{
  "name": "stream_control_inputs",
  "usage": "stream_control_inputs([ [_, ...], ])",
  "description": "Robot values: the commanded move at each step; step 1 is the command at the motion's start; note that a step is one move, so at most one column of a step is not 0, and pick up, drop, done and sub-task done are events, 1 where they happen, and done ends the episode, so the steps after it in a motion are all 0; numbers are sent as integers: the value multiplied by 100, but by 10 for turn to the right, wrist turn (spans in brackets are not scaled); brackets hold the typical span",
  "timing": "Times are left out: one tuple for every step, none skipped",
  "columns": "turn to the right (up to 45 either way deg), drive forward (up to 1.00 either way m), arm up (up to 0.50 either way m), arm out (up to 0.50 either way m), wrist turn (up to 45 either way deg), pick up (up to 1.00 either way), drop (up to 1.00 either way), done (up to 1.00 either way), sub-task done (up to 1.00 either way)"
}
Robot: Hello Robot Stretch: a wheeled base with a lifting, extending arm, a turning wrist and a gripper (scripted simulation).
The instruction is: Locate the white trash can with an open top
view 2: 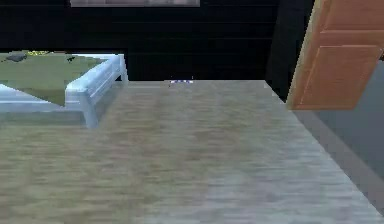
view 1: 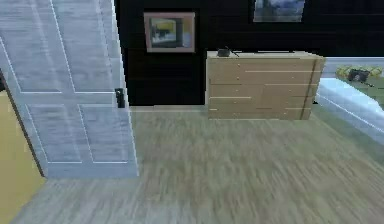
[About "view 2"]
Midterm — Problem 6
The small purple white object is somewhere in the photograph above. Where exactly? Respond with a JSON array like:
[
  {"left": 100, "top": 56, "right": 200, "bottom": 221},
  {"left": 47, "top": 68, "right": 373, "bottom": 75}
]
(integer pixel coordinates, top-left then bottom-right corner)
[{"left": 168, "top": 78, "right": 194, "bottom": 86}]

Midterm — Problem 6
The dark grey lump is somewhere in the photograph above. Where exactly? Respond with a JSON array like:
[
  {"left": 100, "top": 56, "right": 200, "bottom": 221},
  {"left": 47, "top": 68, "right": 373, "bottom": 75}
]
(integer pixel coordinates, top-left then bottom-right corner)
[{"left": 5, "top": 53, "right": 28, "bottom": 63}]

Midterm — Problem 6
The orange wooden room door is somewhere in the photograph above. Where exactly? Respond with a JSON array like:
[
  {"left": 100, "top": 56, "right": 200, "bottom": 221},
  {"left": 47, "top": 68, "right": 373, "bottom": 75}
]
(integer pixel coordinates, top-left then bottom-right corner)
[{"left": 285, "top": 0, "right": 384, "bottom": 111}]

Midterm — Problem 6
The white bed with green cover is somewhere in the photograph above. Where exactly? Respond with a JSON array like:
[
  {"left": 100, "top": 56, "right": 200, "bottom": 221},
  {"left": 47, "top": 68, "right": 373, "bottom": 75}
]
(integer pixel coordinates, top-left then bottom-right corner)
[{"left": 0, "top": 50, "right": 130, "bottom": 130}]

